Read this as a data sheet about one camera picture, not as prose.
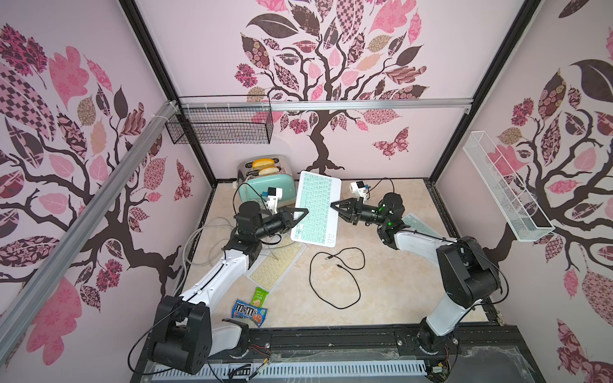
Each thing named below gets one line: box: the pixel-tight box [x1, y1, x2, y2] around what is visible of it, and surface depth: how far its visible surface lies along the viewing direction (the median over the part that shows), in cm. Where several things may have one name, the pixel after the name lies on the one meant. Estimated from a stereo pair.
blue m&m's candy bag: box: [231, 298, 269, 328], surface depth 80 cm
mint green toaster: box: [236, 154, 297, 206], surface depth 102 cm
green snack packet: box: [250, 287, 269, 308], surface depth 85 cm
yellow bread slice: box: [252, 157, 276, 170], surface depth 102 cm
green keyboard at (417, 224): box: [401, 212, 440, 237], surface depth 105 cm
